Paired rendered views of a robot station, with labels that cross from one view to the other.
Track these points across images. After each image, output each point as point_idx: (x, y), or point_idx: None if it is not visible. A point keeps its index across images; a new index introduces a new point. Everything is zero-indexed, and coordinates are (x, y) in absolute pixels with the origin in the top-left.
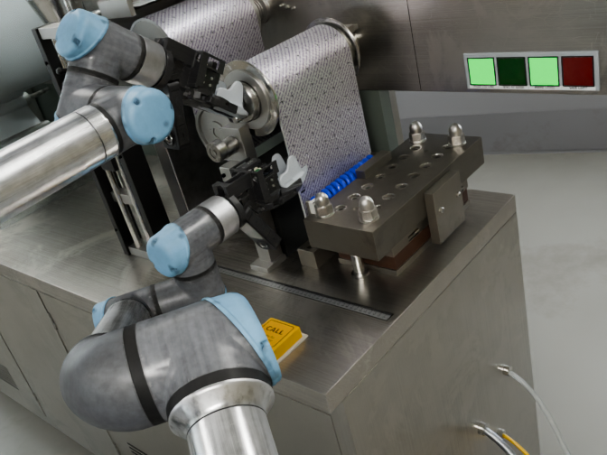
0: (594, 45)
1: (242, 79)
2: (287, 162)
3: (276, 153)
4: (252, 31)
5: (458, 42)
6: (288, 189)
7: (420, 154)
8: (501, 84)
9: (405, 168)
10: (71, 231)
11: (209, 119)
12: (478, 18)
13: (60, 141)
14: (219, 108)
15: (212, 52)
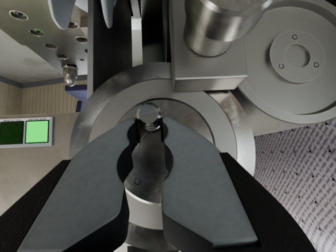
0: None
1: (153, 205)
2: (50, 6)
3: (107, 26)
4: (260, 183)
5: (57, 153)
6: None
7: (79, 55)
8: (21, 122)
9: (64, 39)
10: None
11: (317, 86)
12: (36, 173)
13: None
14: (58, 220)
15: (306, 192)
